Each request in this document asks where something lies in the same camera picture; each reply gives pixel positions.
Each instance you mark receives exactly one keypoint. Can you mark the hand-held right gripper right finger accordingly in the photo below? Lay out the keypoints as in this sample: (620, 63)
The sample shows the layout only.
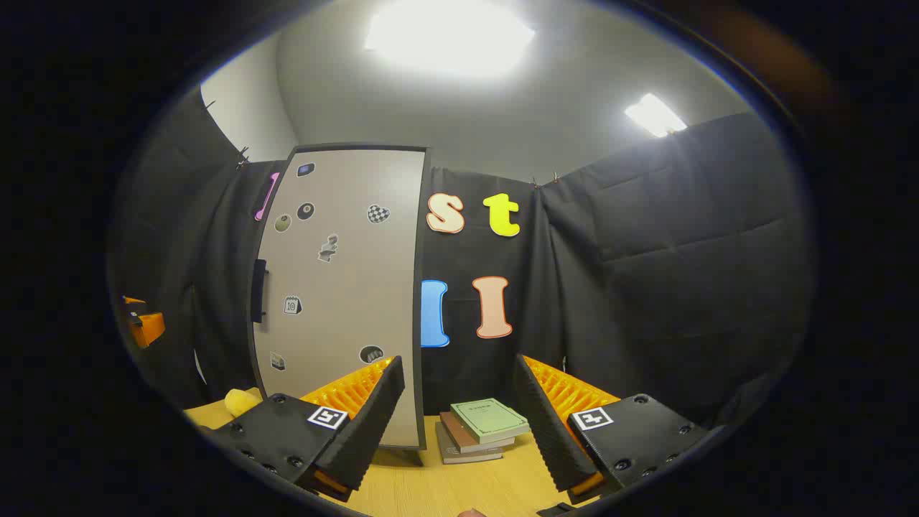
(546, 424)

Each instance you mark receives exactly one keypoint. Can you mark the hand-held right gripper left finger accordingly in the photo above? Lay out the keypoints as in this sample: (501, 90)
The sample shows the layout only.
(370, 424)

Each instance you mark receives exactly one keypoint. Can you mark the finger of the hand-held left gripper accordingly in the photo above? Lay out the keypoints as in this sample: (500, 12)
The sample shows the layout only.
(133, 299)
(149, 329)

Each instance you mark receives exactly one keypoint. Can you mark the grey cabinet door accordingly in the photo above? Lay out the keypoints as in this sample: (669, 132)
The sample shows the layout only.
(344, 301)

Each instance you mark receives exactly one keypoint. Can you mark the dark grey cabinet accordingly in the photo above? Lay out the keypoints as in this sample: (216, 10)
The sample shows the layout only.
(422, 287)

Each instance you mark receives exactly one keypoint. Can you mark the brown book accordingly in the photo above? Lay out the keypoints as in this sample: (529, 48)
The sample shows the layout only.
(459, 439)

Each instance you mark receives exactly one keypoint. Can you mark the yellow ball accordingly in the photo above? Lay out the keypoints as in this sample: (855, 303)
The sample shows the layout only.
(240, 402)

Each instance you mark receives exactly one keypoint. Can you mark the black backdrop cloth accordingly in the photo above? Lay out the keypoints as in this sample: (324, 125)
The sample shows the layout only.
(646, 287)

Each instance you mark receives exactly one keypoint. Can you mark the small ceiling light panel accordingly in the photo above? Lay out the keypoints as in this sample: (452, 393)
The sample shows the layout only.
(655, 115)

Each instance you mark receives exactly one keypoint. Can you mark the large ceiling light panel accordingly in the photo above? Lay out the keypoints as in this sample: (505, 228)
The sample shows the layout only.
(449, 36)

